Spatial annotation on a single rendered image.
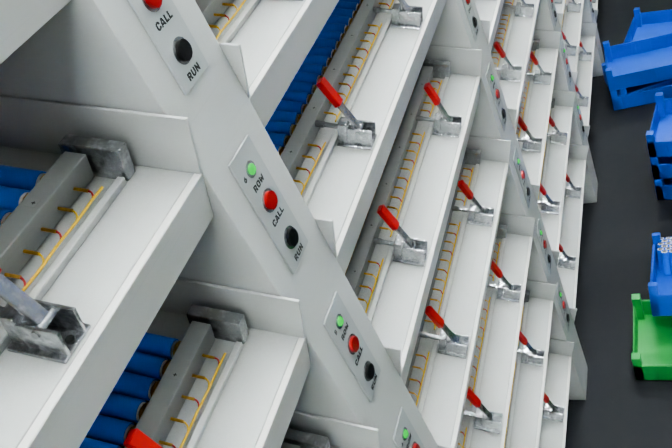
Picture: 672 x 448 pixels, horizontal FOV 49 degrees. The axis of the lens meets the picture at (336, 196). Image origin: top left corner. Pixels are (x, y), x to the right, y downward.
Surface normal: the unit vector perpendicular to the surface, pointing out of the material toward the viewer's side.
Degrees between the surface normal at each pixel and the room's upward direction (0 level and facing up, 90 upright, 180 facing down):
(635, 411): 0
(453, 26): 90
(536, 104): 19
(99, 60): 90
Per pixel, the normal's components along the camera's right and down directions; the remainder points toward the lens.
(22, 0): 0.96, 0.14
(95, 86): -0.28, 0.66
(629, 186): -0.38, -0.74
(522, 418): -0.07, -0.74
